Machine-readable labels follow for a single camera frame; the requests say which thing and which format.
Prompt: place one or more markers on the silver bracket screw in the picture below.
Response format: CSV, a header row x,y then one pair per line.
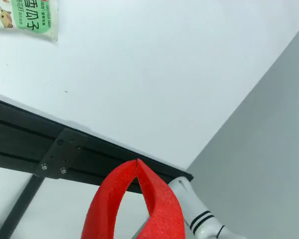
x,y
44,166
63,170

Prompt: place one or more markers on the black frame upright post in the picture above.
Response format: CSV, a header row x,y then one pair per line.
x,y
17,206

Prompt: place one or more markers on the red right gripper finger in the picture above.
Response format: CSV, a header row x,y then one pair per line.
x,y
164,206

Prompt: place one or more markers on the black metal corner bracket plate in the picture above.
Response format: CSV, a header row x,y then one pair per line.
x,y
62,154

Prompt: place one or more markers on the black aluminium frame rail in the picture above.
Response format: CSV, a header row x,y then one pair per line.
x,y
17,139

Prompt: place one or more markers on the green sunflower seed snack pack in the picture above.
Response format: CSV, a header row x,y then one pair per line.
x,y
35,17

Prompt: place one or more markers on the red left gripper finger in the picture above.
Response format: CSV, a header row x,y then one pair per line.
x,y
105,201

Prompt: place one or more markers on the white tube with black stripes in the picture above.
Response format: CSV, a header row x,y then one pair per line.
x,y
194,206

